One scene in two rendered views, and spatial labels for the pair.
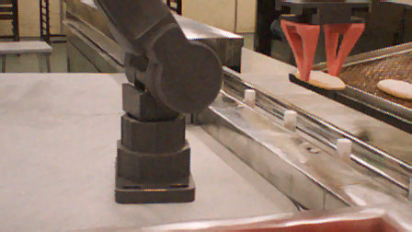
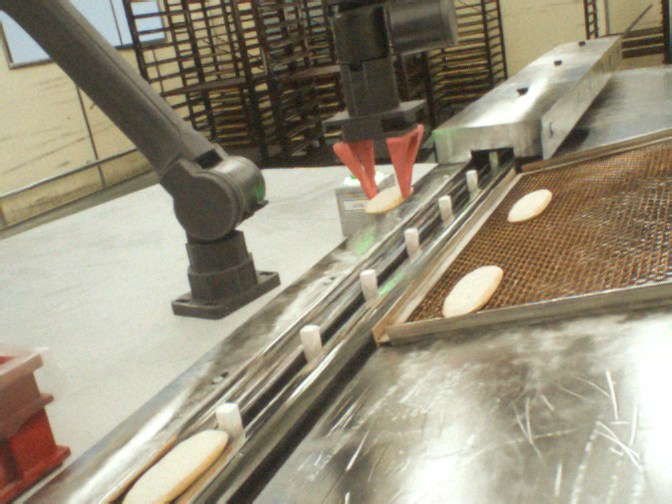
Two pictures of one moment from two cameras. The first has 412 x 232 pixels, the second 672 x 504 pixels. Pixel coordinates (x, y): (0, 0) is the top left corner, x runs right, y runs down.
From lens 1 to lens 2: 0.74 m
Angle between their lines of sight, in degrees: 46
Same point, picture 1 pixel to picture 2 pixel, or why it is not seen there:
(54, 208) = (133, 312)
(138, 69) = not seen: hidden behind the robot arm
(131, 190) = (177, 303)
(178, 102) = (196, 229)
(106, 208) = (158, 317)
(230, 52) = (526, 138)
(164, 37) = (168, 173)
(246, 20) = not seen: outside the picture
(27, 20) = not seen: outside the picture
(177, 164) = (217, 284)
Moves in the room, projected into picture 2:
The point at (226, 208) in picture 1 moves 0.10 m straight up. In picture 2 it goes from (226, 330) to (206, 246)
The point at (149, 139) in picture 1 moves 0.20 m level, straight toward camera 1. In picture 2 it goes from (194, 260) to (46, 328)
